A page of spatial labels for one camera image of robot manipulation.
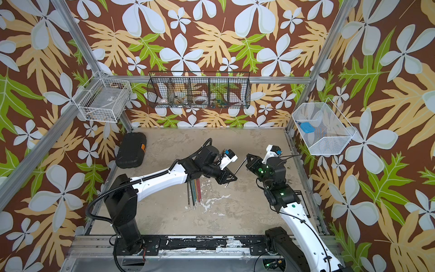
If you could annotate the black plastic tool case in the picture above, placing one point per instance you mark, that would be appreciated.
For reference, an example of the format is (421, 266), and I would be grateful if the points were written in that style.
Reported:
(132, 151)

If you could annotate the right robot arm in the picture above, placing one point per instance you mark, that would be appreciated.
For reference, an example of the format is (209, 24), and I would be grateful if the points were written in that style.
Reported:
(310, 254)

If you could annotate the white wire basket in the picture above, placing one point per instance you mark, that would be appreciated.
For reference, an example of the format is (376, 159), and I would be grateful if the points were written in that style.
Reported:
(104, 99)

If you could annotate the white mesh corner basket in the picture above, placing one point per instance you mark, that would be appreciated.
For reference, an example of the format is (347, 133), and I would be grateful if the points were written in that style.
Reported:
(333, 130)

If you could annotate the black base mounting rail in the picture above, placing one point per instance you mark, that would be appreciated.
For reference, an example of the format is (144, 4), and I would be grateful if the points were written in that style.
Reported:
(152, 245)

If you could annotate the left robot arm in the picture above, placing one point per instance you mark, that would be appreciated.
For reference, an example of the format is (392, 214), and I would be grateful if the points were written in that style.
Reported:
(118, 205)

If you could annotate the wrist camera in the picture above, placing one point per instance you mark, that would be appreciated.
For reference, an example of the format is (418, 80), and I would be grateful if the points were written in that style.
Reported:
(227, 157)
(272, 151)

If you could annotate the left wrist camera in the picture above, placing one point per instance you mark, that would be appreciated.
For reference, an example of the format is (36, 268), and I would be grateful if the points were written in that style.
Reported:
(227, 157)

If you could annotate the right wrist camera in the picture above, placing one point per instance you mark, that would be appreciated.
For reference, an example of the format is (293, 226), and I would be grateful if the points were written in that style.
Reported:
(272, 151)

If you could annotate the blue object in basket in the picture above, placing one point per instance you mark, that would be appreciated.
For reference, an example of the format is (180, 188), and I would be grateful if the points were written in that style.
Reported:
(306, 127)

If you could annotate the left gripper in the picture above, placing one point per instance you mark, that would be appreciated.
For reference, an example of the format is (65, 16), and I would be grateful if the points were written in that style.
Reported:
(223, 178)

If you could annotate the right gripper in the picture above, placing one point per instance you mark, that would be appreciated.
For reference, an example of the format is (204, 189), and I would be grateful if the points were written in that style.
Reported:
(253, 166)

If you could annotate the bundle of coloured pencils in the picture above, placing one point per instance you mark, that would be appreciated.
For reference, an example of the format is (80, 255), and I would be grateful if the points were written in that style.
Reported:
(194, 193)

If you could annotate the black wire basket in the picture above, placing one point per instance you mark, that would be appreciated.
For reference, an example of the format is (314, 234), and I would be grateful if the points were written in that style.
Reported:
(188, 89)

